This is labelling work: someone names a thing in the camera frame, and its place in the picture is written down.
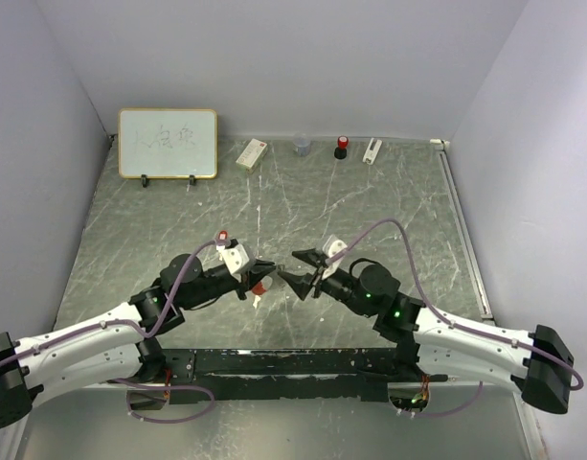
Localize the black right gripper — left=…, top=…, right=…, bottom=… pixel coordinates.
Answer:
left=279, top=247, right=373, bottom=317

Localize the red handled key organizer ring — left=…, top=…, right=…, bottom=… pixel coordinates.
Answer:
left=250, top=276, right=280, bottom=308

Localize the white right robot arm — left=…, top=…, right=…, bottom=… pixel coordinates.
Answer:
left=278, top=249, right=574, bottom=415

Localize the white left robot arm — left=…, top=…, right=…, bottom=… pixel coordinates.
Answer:
left=0, top=249, right=276, bottom=429

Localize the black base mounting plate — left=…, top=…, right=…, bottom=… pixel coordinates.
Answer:
left=105, top=347, right=450, bottom=406

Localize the white cardboard box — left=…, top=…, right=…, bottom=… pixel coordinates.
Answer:
left=236, top=138, right=267, bottom=173

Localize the red black stamp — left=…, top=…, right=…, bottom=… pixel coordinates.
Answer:
left=334, top=136, right=349, bottom=160

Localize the clear jar of paperclips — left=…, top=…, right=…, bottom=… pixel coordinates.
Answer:
left=292, top=132, right=311, bottom=157

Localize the white stapler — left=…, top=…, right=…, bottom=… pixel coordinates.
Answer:
left=362, top=138, right=383, bottom=166

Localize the black whiteboard stand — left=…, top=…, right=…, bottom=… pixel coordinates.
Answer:
left=140, top=174, right=197, bottom=188

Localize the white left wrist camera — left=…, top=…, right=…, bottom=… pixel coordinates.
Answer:
left=220, top=242, right=256, bottom=276

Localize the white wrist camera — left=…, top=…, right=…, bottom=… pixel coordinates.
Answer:
left=220, top=242, right=256, bottom=276
left=317, top=235, right=348, bottom=280

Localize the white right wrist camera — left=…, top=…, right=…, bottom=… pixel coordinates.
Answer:
left=317, top=235, right=348, bottom=280

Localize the small whiteboard yellow frame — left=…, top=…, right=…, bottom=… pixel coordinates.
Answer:
left=117, top=107, right=218, bottom=179

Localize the aluminium rail frame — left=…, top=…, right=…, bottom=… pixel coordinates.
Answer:
left=430, top=139, right=549, bottom=459

